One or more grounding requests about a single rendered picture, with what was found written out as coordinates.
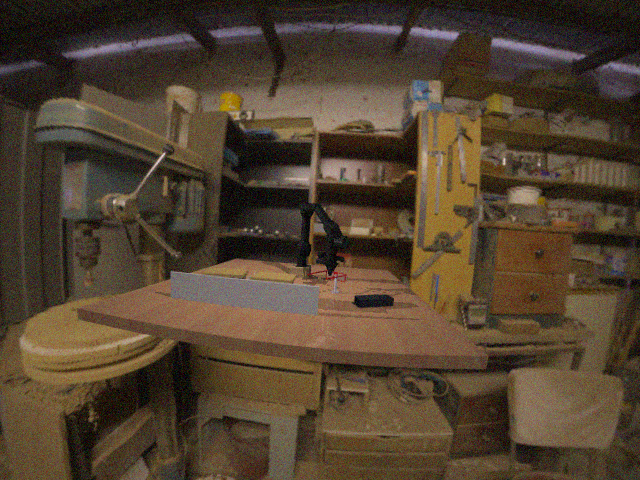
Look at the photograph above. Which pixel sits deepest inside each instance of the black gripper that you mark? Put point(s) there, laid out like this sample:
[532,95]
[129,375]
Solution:
[330,259]

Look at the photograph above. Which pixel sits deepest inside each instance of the grey flat rectangular panel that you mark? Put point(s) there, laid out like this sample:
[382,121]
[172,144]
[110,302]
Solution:
[245,293]

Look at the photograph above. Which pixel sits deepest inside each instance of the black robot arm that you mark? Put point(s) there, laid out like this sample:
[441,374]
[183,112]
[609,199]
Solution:
[335,238]

